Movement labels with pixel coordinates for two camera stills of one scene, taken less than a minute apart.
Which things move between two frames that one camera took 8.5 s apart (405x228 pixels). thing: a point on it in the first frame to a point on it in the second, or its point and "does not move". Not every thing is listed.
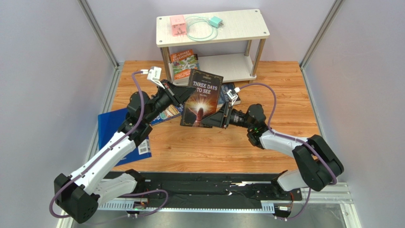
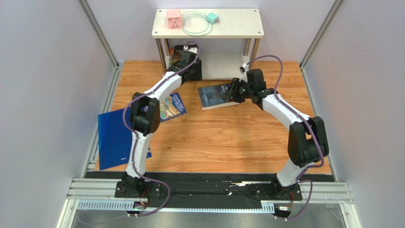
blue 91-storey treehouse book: (171, 111) does not move
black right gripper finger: (215, 120) to (227, 96)
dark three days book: (203, 96) to (178, 50)
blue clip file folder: (109, 124) does not move
